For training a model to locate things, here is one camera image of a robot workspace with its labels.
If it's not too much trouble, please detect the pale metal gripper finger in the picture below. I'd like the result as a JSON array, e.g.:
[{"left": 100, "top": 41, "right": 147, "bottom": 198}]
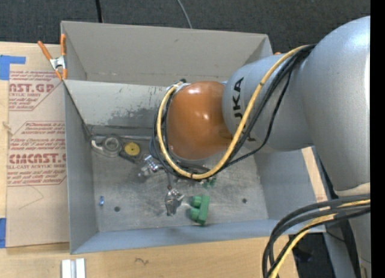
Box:
[
  {"left": 164, "top": 190, "right": 185, "bottom": 217},
  {"left": 137, "top": 154, "right": 163, "bottom": 183}
]

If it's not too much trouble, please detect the yellow and black round disc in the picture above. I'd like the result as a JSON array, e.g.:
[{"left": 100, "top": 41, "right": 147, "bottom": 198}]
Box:
[{"left": 119, "top": 141, "right": 143, "bottom": 164}]

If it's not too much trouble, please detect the green toy block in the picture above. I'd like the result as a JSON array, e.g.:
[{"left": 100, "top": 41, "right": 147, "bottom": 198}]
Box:
[{"left": 188, "top": 194, "right": 211, "bottom": 227}]

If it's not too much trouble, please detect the grey metal bin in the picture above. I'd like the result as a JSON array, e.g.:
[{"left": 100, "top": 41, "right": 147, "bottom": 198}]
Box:
[{"left": 60, "top": 20, "right": 327, "bottom": 255}]

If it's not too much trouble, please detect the brown cardboard board red print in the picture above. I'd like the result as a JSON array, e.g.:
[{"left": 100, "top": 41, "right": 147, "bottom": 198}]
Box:
[{"left": 0, "top": 41, "right": 72, "bottom": 249}]

